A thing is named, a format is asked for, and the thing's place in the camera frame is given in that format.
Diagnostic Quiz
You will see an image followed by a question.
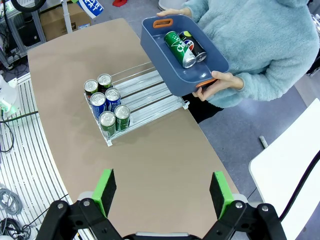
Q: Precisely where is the metal equipment rack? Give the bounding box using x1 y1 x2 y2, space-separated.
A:
0 0 47 55

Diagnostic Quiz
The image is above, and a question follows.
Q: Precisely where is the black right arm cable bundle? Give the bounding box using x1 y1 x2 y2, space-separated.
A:
278 149 320 222

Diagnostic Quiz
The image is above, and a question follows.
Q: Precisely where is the large brown cardboard box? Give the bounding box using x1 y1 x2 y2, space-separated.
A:
39 2 92 35

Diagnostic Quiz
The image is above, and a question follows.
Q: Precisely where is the blue and white sign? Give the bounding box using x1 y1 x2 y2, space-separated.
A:
76 0 105 20

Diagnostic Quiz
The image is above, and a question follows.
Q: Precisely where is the person in teal fleece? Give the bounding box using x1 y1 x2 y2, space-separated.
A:
182 0 320 125

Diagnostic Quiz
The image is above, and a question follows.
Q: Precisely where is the gray coiled cable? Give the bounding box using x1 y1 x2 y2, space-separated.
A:
0 187 25 216

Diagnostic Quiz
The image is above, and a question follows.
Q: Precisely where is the black Pepsi can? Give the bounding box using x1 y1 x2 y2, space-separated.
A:
178 30 208 63
83 79 100 100
96 73 114 92

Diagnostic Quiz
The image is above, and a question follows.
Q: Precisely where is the teal sleeved right forearm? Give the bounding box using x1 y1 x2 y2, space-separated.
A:
183 0 216 18

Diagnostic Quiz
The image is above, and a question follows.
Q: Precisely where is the blue basket with orange handles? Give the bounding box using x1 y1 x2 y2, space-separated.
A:
139 14 230 98

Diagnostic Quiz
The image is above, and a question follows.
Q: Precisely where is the ribbed white base platform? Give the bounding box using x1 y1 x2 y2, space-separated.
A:
0 72 93 240

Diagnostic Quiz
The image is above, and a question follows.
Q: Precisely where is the clear plastic can dispenser rack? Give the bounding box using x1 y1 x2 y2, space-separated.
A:
83 62 190 148

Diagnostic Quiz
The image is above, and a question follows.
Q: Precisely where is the blue beverage can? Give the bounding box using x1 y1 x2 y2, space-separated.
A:
89 91 108 120
104 87 122 112

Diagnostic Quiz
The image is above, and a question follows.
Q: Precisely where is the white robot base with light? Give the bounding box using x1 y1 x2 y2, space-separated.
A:
0 74 21 118

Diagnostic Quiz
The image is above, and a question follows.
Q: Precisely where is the black floor cable bundle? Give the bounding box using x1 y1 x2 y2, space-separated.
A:
0 217 38 240

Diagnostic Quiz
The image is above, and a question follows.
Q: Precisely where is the teal sleeved left forearm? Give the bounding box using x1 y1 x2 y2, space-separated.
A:
233 53 313 102

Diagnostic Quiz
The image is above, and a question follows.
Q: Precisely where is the green beverage can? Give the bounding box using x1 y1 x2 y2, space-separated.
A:
114 104 131 132
99 110 117 138
163 30 197 69

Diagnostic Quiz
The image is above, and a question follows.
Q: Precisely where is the person's left hand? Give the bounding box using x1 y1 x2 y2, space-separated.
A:
191 70 245 102

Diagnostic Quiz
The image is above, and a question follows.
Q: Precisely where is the person's right hand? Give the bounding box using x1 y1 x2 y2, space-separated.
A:
156 7 193 18

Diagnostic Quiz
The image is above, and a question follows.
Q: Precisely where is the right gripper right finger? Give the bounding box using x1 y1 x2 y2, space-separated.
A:
199 171 288 240

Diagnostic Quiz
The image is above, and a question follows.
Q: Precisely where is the thin black cable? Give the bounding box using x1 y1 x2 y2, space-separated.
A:
0 111 40 153

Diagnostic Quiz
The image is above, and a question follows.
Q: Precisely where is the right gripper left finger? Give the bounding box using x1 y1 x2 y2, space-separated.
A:
36 168 123 240

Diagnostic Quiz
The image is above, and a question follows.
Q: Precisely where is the white pole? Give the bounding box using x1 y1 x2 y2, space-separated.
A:
61 0 73 33

